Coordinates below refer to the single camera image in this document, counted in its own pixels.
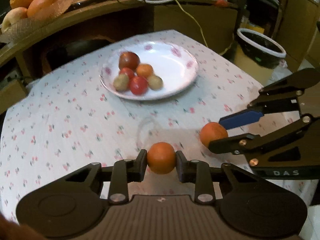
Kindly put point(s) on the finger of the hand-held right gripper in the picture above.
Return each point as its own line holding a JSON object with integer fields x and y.
{"x": 240, "y": 119}
{"x": 225, "y": 145}

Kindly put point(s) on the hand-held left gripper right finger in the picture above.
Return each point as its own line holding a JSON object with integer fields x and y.
{"x": 180, "y": 167}

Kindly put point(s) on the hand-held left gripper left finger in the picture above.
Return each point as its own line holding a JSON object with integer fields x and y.
{"x": 142, "y": 166}

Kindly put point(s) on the orange tangerine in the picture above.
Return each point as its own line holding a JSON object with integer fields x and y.
{"x": 144, "y": 70}
{"x": 212, "y": 133}
{"x": 161, "y": 158}

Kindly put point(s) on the small red tomato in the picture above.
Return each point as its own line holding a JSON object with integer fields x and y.
{"x": 138, "y": 85}
{"x": 127, "y": 72}

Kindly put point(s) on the white floral plate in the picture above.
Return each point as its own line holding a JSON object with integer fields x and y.
{"x": 172, "y": 67}

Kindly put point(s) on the small brown kiwi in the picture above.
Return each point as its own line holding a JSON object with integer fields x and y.
{"x": 155, "y": 81}
{"x": 121, "y": 82}

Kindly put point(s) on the large dark red tomato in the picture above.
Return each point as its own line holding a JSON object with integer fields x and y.
{"x": 128, "y": 60}

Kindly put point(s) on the black bin white rim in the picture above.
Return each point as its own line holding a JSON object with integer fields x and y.
{"x": 260, "y": 47}

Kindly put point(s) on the cherry print tablecloth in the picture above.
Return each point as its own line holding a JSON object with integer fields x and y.
{"x": 75, "y": 130}

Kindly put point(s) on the dark shelf rack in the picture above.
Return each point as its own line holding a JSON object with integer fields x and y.
{"x": 243, "y": 5}

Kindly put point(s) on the small red object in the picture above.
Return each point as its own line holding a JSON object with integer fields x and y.
{"x": 221, "y": 2}

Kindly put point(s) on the black flat device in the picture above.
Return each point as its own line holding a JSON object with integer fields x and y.
{"x": 95, "y": 3}

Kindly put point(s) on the brown leaf-shaped fruit dish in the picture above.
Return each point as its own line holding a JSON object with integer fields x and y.
{"x": 25, "y": 25}

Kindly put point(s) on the pale yellow apple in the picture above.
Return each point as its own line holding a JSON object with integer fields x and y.
{"x": 14, "y": 17}

